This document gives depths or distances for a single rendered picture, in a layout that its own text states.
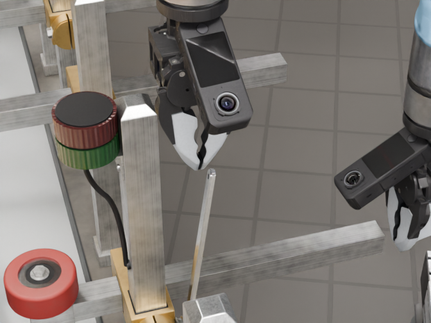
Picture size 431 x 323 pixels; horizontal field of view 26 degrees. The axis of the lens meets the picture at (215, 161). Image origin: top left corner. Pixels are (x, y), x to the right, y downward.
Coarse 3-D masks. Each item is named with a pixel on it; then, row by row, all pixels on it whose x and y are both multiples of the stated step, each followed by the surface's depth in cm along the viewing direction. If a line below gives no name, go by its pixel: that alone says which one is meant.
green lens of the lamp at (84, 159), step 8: (56, 144) 87; (112, 144) 87; (64, 152) 86; (72, 152) 86; (80, 152) 86; (88, 152) 86; (96, 152) 86; (104, 152) 86; (112, 152) 87; (64, 160) 87; (72, 160) 87; (80, 160) 86; (88, 160) 86; (96, 160) 87; (104, 160) 87; (112, 160) 88; (80, 168) 87; (88, 168) 87; (96, 168) 87
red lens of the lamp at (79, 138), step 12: (108, 96) 88; (108, 120) 85; (60, 132) 85; (72, 132) 84; (84, 132) 84; (96, 132) 85; (108, 132) 86; (72, 144) 85; (84, 144) 85; (96, 144) 85
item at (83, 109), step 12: (72, 96) 88; (84, 96) 88; (96, 96) 88; (60, 108) 86; (72, 108) 86; (84, 108) 86; (96, 108) 86; (108, 108) 86; (60, 120) 85; (72, 120) 85; (84, 120) 85; (96, 120) 85; (120, 156) 89; (120, 168) 90; (120, 216) 95; (120, 228) 96
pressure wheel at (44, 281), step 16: (32, 256) 105; (48, 256) 105; (64, 256) 105; (16, 272) 103; (32, 272) 103; (48, 272) 103; (64, 272) 103; (16, 288) 101; (32, 288) 101; (48, 288) 101; (64, 288) 101; (16, 304) 101; (32, 304) 100; (48, 304) 101; (64, 304) 102
